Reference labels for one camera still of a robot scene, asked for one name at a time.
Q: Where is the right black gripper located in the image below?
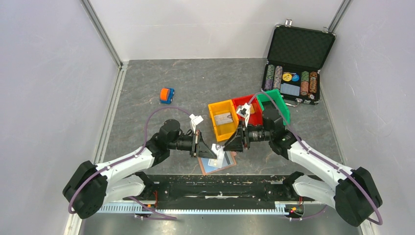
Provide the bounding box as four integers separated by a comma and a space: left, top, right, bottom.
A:
223, 119, 273, 152

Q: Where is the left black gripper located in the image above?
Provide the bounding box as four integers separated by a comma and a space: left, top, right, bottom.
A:
168, 130, 216, 160

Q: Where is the tan leather card holder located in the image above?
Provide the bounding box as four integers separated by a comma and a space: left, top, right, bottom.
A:
198, 152, 236, 176

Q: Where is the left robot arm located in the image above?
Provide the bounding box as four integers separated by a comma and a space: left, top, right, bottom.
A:
62, 119, 217, 219

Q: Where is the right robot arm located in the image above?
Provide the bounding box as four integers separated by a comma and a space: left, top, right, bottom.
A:
224, 107, 383, 227

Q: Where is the card in yellow bin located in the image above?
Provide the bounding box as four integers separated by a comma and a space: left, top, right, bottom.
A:
214, 112, 233, 126

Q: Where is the card in red bin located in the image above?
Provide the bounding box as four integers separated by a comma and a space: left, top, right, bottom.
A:
250, 104, 255, 115

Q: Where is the light blue card deck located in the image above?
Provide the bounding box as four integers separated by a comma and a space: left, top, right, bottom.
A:
280, 83, 300, 96

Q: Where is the yellow plastic bin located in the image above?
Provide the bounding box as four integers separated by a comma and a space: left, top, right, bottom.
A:
208, 99, 239, 142

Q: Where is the red plastic bin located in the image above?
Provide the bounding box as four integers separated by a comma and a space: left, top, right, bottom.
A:
232, 94, 263, 126

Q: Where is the green plastic bin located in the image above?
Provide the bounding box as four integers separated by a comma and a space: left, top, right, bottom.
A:
256, 90, 291, 124

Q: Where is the blue orange toy car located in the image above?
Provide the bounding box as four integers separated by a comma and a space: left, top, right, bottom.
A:
160, 88, 175, 104

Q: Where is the yellow dealer chip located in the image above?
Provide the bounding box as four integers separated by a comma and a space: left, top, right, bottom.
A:
282, 72, 293, 82

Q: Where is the blue dealer chip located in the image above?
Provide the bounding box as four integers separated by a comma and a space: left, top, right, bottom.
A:
292, 74, 300, 82

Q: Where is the black poker chip case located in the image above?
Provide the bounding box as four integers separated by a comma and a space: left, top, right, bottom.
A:
261, 24, 336, 105

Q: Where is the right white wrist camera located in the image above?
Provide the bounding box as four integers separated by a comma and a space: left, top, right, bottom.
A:
236, 103, 251, 127

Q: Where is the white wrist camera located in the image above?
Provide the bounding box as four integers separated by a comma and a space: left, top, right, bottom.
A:
236, 103, 251, 127
189, 114, 204, 133

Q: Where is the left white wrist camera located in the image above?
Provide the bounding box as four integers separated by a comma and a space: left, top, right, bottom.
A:
189, 114, 204, 133

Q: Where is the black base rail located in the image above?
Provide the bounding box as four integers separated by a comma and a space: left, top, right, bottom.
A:
136, 175, 300, 210

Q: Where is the white toothed cable duct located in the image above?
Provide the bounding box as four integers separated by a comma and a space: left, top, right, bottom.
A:
98, 202, 303, 216

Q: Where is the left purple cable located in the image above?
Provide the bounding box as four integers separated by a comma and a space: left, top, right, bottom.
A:
67, 106, 195, 220

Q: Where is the purple cable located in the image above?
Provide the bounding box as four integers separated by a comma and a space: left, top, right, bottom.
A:
67, 106, 195, 220
248, 92, 384, 226

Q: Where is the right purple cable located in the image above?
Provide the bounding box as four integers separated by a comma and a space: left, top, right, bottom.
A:
248, 92, 384, 226

